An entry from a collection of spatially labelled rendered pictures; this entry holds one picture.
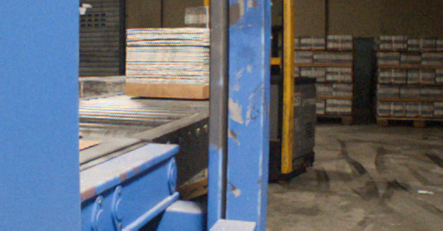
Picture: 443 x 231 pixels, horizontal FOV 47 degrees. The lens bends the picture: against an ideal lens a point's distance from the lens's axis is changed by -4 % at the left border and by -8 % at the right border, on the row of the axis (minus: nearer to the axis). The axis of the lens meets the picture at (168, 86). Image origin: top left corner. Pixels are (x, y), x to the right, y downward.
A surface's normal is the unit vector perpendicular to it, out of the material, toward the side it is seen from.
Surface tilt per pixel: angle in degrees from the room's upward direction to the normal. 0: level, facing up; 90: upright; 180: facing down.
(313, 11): 90
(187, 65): 90
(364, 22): 90
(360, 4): 90
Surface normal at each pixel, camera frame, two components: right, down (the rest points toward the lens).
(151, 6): -0.33, 0.05
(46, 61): 0.95, 0.02
